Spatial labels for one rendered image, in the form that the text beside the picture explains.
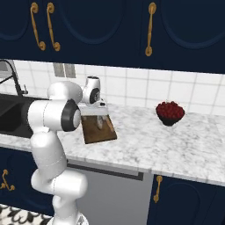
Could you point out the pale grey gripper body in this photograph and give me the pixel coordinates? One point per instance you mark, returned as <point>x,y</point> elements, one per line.
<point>93,110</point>

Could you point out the navy wall cupboard door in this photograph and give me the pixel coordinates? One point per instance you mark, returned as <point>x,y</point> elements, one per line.
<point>190,35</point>
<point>93,32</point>
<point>14,29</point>

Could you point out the grey wall socket plate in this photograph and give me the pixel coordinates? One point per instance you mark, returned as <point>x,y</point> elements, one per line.
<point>70,71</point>
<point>59,70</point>

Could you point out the black sink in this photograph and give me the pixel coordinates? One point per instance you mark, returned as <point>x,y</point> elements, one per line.
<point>13,117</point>

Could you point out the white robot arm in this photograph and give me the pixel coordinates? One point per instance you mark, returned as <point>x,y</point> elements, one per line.
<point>49,152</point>

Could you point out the brown wooden cutting board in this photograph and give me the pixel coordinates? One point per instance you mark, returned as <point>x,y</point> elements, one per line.
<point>94,133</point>

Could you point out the dark bowl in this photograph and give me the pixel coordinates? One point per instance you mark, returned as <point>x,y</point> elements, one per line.
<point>169,120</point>

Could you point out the grey dishwasher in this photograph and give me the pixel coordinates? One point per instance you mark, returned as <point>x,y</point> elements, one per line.
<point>117,199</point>

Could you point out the black and white rug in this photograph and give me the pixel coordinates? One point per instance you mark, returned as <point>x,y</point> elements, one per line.
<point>20,216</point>

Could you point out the navy base cupboard door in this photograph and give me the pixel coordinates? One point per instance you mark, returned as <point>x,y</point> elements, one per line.
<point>17,181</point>
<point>190,205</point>

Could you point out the black tap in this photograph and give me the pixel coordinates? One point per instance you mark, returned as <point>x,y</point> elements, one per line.
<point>16,80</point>

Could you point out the red berries heap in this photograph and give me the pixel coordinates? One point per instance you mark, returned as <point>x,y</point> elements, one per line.
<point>170,109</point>

